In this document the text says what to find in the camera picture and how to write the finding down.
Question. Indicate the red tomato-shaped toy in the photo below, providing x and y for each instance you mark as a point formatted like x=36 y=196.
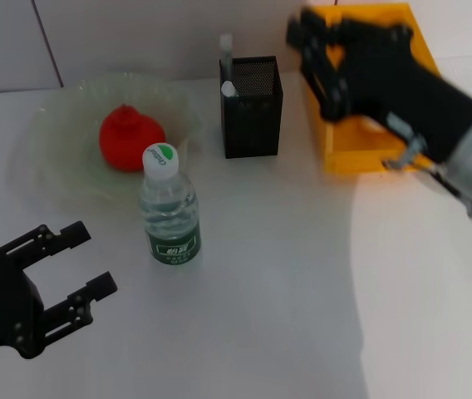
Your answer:
x=130 y=137

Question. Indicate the green glass fruit plate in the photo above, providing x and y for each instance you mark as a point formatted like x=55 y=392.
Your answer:
x=61 y=137

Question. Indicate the black mesh pen holder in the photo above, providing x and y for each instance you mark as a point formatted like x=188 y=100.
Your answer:
x=252 y=124

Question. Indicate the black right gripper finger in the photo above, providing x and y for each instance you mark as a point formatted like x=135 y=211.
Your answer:
x=306 y=27
x=323 y=83

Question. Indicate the grey marker pen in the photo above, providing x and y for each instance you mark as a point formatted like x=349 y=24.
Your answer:
x=226 y=54

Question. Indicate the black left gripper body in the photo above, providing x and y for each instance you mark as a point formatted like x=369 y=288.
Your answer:
x=3 y=307

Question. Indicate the green label water bottle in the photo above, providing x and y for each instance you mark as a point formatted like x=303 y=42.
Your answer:
x=169 y=208

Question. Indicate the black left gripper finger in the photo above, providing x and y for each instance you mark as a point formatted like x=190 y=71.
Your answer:
x=103 y=287
x=74 y=234

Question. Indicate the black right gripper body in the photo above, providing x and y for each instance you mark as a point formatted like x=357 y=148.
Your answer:
x=394 y=83

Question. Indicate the yellow plastic bin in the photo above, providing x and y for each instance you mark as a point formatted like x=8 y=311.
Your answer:
x=344 y=149

